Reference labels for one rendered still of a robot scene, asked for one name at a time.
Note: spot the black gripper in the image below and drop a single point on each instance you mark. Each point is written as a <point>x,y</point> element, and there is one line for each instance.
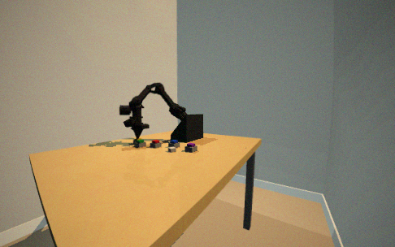
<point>139,126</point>

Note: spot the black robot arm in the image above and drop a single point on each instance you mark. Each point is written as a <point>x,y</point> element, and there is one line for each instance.
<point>135,104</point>

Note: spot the beige cube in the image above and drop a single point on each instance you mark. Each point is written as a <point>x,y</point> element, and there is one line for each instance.
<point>171,149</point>

